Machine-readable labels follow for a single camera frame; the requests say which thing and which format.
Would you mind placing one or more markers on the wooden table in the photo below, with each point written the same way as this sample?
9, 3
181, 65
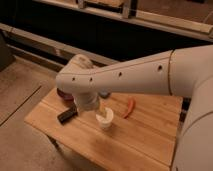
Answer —
144, 141

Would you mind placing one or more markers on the blue sponge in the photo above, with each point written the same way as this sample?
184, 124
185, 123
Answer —
104, 95

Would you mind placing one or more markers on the dark red bowl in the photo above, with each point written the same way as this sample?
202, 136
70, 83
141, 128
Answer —
64, 96

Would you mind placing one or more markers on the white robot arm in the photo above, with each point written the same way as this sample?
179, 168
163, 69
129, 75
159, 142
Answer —
184, 72

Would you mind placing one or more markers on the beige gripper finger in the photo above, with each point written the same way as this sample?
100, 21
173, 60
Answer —
102, 111

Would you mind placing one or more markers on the black rectangular block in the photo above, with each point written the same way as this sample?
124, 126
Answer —
66, 115

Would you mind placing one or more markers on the white ceramic cup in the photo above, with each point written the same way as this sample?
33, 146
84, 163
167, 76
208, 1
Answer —
105, 122

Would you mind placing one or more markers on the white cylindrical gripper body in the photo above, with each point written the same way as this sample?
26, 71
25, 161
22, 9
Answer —
86, 101

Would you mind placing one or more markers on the red chili pepper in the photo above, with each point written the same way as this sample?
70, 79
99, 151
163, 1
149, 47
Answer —
130, 108

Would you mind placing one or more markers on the dark cabinet with shelf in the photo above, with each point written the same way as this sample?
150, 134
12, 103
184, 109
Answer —
58, 33

